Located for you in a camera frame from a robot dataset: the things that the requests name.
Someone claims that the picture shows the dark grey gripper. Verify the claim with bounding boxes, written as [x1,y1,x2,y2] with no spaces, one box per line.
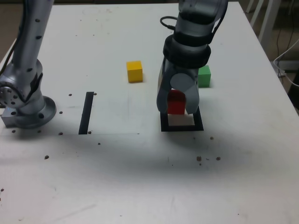
[156,57,201,115]

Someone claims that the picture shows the white furniture leg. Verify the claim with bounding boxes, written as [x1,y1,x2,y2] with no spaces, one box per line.
[250,0,265,27]
[258,0,280,47]
[246,0,256,14]

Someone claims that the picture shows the green cube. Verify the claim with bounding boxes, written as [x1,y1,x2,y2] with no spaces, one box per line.
[198,65,212,89]

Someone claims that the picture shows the thin black hanging cable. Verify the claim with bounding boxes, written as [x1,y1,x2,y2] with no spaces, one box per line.
[276,27,295,56]

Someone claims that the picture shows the red cube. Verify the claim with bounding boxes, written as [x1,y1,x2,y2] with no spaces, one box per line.
[167,90,187,115]

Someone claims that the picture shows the white cable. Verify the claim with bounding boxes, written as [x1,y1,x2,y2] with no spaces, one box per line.
[272,38,299,87]

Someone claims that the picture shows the black tape square outline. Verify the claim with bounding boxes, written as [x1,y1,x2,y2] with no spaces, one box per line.
[160,102,205,133]

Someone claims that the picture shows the yellow cube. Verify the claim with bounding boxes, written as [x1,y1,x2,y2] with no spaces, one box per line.
[126,61,143,83]

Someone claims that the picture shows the black tape strip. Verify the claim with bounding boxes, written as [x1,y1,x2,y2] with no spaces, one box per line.
[78,91,95,135]

